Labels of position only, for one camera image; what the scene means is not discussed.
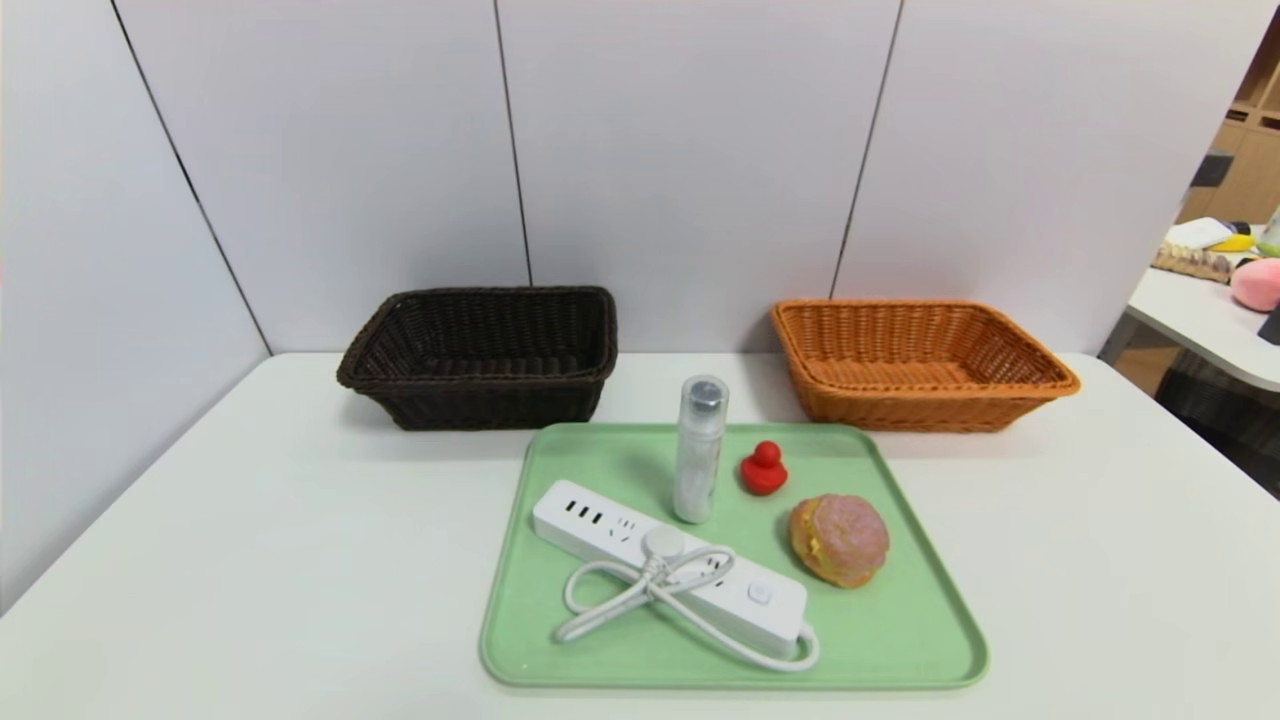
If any clear bottle with silver cap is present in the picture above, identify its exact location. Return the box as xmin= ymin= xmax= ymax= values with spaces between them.
xmin=672 ymin=375 xmax=730 ymax=525

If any white power strip with cable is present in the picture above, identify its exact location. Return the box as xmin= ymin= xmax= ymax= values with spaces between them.
xmin=531 ymin=479 xmax=821 ymax=673

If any red rubber duck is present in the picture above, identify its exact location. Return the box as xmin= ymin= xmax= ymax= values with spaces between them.
xmin=740 ymin=441 xmax=789 ymax=497

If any pink topped bread bun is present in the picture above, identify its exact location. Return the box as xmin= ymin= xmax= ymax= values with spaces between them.
xmin=788 ymin=493 xmax=891 ymax=589

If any dark brown wicker basket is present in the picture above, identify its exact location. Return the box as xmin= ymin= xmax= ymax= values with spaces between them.
xmin=336 ymin=286 xmax=619 ymax=432

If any orange wicker basket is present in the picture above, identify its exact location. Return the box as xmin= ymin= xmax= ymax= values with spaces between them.
xmin=770 ymin=298 xmax=1082 ymax=434

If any green plastic tray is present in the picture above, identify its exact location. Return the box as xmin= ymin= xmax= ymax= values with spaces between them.
xmin=479 ymin=421 xmax=990 ymax=692

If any brown egg tray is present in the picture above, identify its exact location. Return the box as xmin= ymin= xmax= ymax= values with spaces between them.
xmin=1152 ymin=243 xmax=1233 ymax=285

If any white background table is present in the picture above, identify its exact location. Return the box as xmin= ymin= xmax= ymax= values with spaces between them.
xmin=1127 ymin=262 xmax=1280 ymax=393

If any white flat box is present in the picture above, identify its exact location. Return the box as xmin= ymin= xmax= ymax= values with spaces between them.
xmin=1166 ymin=217 xmax=1237 ymax=249

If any pink plush toy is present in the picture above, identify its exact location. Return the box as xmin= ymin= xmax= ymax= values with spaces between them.
xmin=1230 ymin=257 xmax=1280 ymax=313

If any wooden shelf unit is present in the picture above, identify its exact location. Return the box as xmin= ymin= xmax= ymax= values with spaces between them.
xmin=1177 ymin=10 xmax=1280 ymax=226

